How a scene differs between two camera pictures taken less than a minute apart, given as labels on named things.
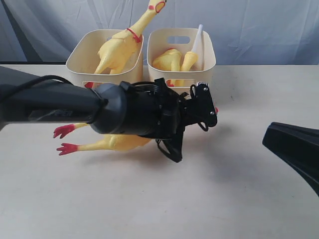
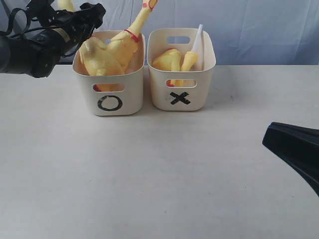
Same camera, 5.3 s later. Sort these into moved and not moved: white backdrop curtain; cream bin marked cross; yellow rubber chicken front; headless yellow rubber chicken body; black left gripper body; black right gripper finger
Moved: black left gripper body; yellow rubber chicken front
Not moved: white backdrop curtain; black right gripper finger; cream bin marked cross; headless yellow rubber chicken body
